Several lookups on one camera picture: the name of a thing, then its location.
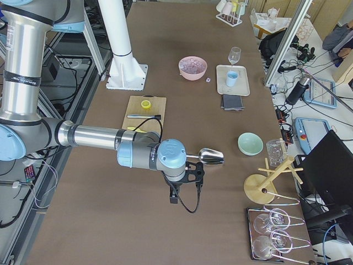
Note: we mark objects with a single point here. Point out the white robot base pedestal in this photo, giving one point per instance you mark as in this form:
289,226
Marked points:
125,71

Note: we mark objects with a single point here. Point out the pile of clear ice cubes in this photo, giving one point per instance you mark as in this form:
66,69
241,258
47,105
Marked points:
192,65

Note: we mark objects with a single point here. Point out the cream rabbit tray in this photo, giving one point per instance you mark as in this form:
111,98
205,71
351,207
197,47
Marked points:
241,86

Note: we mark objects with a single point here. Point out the light blue cup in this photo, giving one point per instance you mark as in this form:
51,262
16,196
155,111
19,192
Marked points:
230,82

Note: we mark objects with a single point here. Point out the green plastic cup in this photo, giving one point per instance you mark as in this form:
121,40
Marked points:
241,9

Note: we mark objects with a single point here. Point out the black monitor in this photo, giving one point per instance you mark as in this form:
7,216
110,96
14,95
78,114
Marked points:
328,167

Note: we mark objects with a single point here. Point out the hanging wine glass upper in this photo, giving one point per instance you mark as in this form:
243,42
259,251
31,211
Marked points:
270,220

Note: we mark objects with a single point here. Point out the steel muddler black tip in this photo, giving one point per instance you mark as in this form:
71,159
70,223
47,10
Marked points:
140,116

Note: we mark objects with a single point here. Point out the green bowl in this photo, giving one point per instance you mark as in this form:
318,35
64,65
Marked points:
250,144

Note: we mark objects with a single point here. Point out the clear glass mug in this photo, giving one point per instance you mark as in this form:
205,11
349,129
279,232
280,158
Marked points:
277,152

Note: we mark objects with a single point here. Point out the black water bottle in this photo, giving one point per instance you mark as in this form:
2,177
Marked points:
298,90

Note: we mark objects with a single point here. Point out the aluminium frame post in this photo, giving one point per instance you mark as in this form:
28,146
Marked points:
286,40

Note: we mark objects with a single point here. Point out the grey folded cloth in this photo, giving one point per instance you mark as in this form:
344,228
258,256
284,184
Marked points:
231,102

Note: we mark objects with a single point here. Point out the half lemon slice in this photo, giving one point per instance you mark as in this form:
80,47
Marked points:
146,104

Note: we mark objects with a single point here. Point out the steel ice scoop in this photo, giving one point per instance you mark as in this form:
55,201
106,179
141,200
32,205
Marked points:
208,156

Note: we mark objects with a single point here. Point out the blue teach pendant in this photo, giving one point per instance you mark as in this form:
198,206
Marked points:
310,131
317,95

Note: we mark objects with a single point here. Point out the hanging wine glass lower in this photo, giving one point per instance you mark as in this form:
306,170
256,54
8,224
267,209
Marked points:
273,247

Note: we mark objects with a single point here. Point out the hanging wine glass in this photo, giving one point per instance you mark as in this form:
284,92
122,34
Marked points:
270,220
273,247

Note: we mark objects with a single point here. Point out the clear wine glass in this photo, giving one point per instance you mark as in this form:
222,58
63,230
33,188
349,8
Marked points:
234,55

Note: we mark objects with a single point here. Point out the pink bowl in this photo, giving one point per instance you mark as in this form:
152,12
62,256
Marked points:
193,77

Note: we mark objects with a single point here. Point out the bamboo cutting board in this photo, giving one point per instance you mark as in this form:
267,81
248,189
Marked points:
134,107

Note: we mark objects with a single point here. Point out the white wire rack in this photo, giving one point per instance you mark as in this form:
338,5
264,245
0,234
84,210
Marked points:
233,19

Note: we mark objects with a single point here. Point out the ice cubes in cup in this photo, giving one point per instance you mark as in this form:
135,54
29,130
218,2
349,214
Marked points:
232,75

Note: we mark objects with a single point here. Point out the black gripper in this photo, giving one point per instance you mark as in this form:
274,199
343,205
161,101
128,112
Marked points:
172,186

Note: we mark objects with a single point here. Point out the yellow plastic cup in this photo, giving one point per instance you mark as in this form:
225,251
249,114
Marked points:
234,5

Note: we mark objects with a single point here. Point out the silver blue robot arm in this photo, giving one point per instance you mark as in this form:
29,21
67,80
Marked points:
24,131

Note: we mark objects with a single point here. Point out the pink plastic cup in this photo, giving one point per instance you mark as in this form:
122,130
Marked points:
224,7

